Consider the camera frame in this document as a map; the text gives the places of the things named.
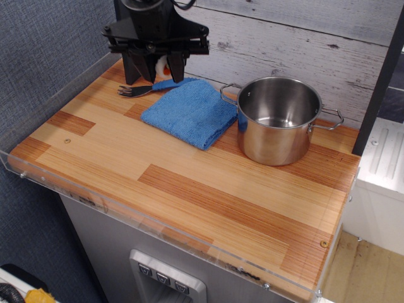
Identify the black right frame post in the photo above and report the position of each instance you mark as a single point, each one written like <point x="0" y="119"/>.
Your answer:
<point x="384" y="78"/>

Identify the black frame post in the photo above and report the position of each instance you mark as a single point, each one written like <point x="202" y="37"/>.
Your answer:
<point x="384" y="78"/>
<point x="131" y="67"/>

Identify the yellow object at corner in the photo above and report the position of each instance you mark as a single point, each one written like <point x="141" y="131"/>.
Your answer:
<point x="39" y="296"/>

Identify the grey cabinet with dispenser panel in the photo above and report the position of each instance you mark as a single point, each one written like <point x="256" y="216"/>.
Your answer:
<point x="134" y="264"/>

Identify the fork with blue handle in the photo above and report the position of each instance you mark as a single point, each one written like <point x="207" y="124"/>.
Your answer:
<point x="138" y="91"/>

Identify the white toy sink unit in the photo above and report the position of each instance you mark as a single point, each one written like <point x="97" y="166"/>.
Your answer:
<point x="374" y="210"/>

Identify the stainless steel pot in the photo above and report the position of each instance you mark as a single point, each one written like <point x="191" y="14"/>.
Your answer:
<point x="276" y="117"/>

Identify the clear acrylic table guard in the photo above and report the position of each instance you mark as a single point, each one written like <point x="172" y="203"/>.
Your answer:
<point x="277" y="224"/>

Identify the blue folded towel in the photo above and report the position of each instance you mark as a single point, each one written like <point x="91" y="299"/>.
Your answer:
<point x="194" y="113"/>

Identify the black left frame post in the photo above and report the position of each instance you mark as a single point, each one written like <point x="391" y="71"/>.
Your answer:
<point x="131" y="67"/>

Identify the plush sushi roll toy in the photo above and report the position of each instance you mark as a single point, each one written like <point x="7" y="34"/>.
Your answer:
<point x="162" y="68"/>

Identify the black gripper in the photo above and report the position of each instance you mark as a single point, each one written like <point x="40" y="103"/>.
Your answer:
<point x="156" y="28"/>

